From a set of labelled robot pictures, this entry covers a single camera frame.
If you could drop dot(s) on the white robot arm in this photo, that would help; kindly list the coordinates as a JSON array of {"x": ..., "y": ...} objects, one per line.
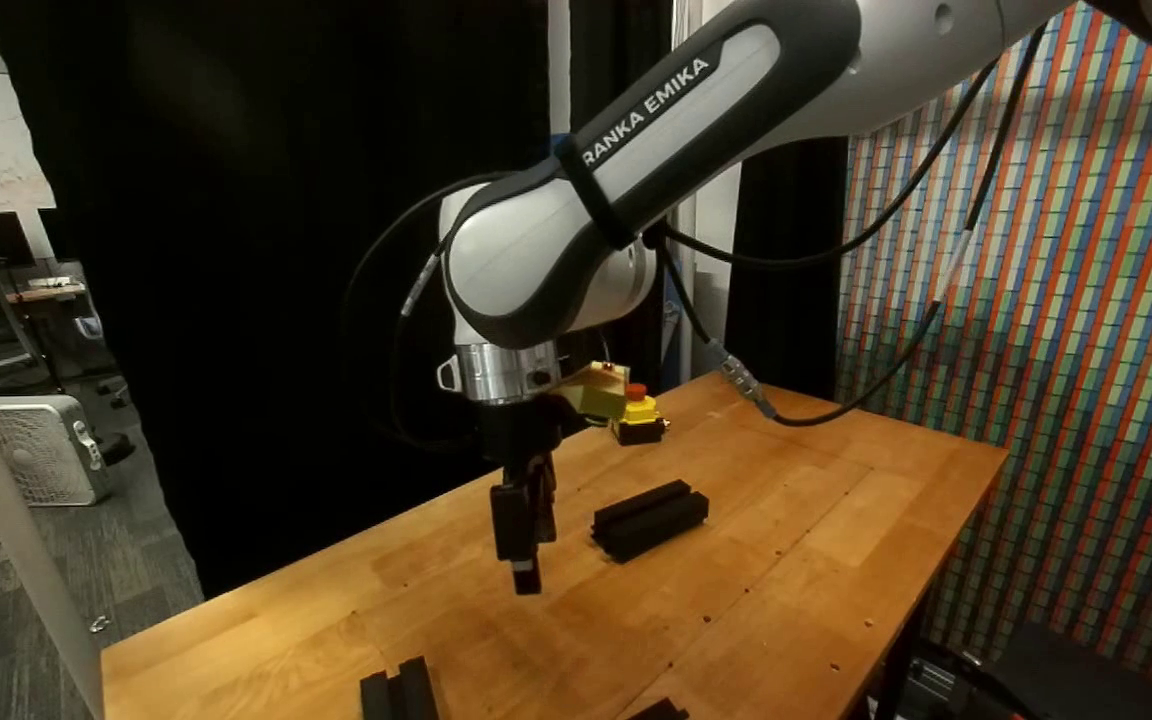
[{"x": 559, "y": 246}]

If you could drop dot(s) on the black curtain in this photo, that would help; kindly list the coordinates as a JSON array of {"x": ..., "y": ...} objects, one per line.
[{"x": 232, "y": 177}]

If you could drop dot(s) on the white metal frame post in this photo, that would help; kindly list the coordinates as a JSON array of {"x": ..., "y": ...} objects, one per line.
[{"x": 50, "y": 592}]

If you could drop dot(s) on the yellow red emergency stop button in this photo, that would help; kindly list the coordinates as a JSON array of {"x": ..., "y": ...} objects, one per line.
[{"x": 640, "y": 417}]

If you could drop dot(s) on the black notched piece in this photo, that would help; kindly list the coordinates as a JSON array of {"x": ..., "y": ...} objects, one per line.
[
  {"x": 667, "y": 502},
  {"x": 401, "y": 693}
]

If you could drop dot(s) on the white box appliance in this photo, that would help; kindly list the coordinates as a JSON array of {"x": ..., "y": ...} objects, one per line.
[{"x": 50, "y": 450}]

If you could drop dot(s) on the black rectangular block piece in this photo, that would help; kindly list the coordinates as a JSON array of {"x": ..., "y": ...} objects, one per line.
[{"x": 639, "y": 532}]

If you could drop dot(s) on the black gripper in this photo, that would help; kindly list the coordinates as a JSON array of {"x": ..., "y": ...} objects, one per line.
[{"x": 522, "y": 438}]

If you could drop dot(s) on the colourful patterned panel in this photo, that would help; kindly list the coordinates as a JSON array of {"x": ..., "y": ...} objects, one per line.
[{"x": 1015, "y": 301}]

